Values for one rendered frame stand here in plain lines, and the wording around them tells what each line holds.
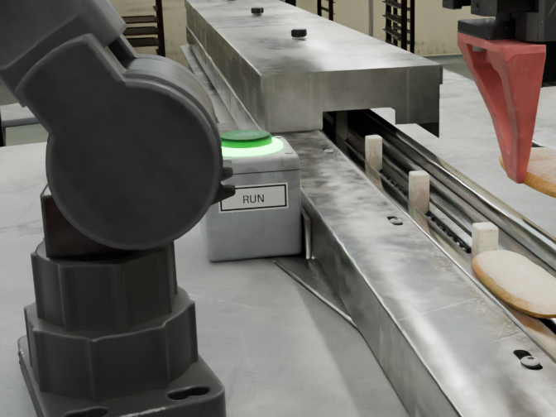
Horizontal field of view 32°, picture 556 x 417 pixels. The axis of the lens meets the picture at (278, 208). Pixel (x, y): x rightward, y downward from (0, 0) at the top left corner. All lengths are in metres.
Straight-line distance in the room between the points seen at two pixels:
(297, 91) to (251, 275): 0.30
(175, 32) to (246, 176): 6.82
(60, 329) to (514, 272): 0.25
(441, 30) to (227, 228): 7.22
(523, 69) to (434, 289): 0.13
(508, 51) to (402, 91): 0.50
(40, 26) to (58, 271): 0.12
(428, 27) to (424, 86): 6.89
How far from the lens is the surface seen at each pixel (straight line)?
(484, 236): 0.60
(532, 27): 0.46
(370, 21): 7.70
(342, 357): 0.54
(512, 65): 0.45
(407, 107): 0.95
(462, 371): 0.43
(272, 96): 0.92
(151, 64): 0.48
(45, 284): 0.48
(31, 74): 0.42
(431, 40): 7.86
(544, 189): 0.48
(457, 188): 0.74
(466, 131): 1.13
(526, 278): 0.55
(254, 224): 0.69
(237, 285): 0.65
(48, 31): 0.44
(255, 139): 0.69
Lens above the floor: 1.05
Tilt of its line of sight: 16 degrees down
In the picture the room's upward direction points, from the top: 2 degrees counter-clockwise
